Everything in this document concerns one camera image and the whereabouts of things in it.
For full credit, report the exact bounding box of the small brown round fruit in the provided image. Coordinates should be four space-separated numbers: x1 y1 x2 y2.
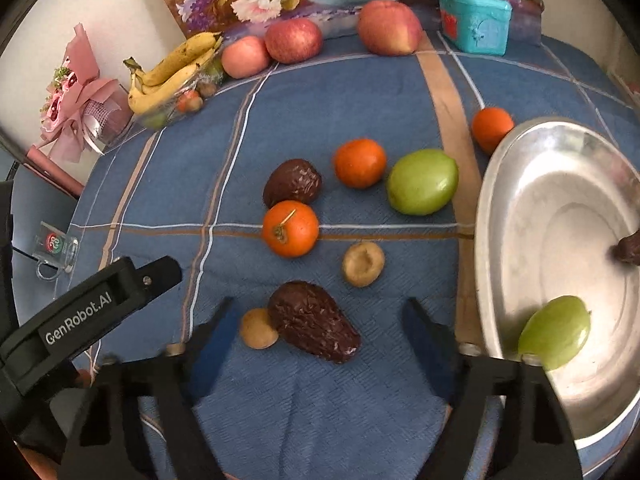
240 308 279 350

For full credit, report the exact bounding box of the large dark avocado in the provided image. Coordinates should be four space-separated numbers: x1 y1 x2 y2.
267 281 361 364

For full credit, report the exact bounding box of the clear glass jar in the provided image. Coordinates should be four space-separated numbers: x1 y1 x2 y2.
32 221 79 282

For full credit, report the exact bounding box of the green mango in basin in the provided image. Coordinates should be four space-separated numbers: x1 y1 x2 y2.
518 296 591 370

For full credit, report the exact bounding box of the dark fruit in basin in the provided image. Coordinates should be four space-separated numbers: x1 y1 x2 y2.
613 231 640 266

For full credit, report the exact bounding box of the brown dimpled round fruit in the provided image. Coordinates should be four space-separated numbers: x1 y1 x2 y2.
342 242 385 288

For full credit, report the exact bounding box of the silver metal basin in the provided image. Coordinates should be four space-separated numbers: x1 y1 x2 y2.
474 117 639 448

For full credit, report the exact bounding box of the pink flower bouquet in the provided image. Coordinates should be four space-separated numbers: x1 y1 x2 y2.
39 24 132 164

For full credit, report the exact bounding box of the green mango on cloth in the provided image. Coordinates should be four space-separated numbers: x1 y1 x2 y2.
386 148 459 216

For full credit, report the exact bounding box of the yellow banana bunch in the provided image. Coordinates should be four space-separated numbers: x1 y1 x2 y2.
122 32 222 116

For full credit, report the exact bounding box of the small dark avocado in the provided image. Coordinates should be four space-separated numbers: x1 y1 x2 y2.
262 158 322 208

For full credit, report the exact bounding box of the orange tangerine near basin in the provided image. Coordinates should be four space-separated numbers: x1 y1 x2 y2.
471 107 515 155

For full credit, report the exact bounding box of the clear plastic fruit tray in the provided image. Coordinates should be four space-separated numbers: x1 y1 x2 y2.
128 56 226 130

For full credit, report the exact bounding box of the blue plaid tablecloth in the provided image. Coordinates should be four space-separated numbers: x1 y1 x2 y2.
56 32 639 479

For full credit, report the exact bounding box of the orange tangerine centre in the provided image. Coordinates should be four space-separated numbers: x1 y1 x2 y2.
333 139 387 190

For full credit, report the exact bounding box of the pink peach apple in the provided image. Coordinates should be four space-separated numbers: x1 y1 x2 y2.
221 36 271 79

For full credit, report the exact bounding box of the dark red apple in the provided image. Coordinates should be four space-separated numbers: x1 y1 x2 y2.
264 18 323 64

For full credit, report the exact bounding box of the teal gift box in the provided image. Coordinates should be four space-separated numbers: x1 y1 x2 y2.
438 0 512 56

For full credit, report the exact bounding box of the large red apple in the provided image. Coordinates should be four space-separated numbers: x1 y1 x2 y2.
357 0 423 56

